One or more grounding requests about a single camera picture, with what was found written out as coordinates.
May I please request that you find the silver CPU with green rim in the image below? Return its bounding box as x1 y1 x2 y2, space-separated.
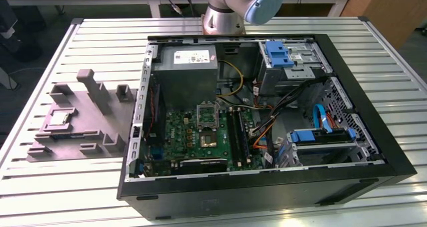
50 111 71 126

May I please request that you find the CPU socket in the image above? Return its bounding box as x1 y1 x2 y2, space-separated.
198 133 221 148

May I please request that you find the metal socket cover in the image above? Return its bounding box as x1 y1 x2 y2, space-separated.
197 102 221 131

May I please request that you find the black RAM slot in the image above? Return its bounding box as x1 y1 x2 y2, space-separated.
236 106 254 166
226 106 245 168

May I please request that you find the grey power supply unit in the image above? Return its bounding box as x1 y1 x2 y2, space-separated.
151 45 221 105

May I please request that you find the green motherboard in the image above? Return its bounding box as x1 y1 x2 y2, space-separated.
143 105 265 178

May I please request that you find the black graphics card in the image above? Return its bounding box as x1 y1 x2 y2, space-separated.
178 157 229 174

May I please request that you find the metal drive cage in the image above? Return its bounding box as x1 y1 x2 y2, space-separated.
257 39 334 96

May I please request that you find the blue plastic drive carrier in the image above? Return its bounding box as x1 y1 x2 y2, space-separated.
265 40 296 68

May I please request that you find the hard disk in blue carrier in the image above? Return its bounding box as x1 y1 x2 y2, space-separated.
289 127 358 145

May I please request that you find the metal disk bay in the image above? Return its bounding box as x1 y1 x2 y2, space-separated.
277 134 388 168

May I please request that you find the grey parts rack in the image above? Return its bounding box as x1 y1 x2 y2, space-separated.
26 68 141 163

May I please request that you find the black PC case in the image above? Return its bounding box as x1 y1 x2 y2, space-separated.
115 33 420 222

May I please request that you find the wooden cabinet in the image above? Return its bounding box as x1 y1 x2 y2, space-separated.
362 0 427 52

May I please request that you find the black white wire bundle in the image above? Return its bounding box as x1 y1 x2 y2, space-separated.
215 96 274 111

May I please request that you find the yellow wire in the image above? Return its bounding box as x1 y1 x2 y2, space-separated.
215 59 245 97

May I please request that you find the red black fan wire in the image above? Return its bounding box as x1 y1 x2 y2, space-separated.
149 86 161 140

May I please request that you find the orange wire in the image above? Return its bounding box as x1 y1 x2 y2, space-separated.
253 133 270 154

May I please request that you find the black cable bundle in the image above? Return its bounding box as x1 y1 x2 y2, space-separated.
269 78 329 119

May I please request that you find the blue flat wire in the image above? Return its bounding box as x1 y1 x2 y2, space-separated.
313 103 336 135

